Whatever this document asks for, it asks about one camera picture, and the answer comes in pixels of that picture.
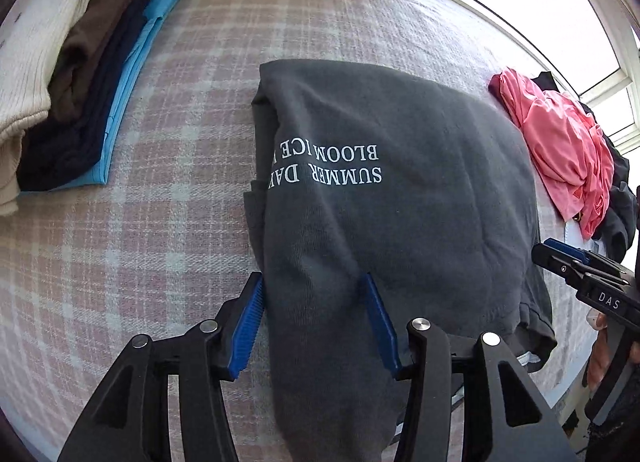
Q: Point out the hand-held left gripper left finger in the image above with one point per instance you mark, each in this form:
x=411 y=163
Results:
x=247 y=327

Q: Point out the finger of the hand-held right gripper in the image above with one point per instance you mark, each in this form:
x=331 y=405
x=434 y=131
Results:
x=565 y=247
x=555 y=259

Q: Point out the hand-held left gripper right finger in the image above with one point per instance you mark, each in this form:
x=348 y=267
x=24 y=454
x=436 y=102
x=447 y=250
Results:
x=382 y=327

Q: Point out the grey flower print t-shirt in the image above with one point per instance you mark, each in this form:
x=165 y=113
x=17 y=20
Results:
x=400 y=242

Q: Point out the person's right hand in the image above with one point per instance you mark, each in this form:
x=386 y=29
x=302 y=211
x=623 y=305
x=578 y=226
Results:
x=597 y=362

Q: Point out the pink garment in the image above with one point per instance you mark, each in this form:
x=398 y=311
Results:
x=560 y=152

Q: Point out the person's black tweed cardigan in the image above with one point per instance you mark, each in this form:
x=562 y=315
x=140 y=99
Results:
x=620 y=432

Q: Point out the black garment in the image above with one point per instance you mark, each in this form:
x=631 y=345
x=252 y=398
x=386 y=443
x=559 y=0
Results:
x=545 y=79

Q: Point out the dark navy folded garment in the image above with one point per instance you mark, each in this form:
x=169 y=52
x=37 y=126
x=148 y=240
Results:
x=75 y=142

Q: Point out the brown folded garment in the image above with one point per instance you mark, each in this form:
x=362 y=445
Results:
x=100 y=32

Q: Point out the blue folded garment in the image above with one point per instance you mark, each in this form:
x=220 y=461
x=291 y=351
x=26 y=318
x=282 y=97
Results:
x=160 y=2

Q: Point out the cream knitted cardigan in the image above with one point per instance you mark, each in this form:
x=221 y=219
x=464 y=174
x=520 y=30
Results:
x=30 y=67

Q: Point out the white bay window frame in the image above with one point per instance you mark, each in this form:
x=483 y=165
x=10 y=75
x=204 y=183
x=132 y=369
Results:
x=620 y=37

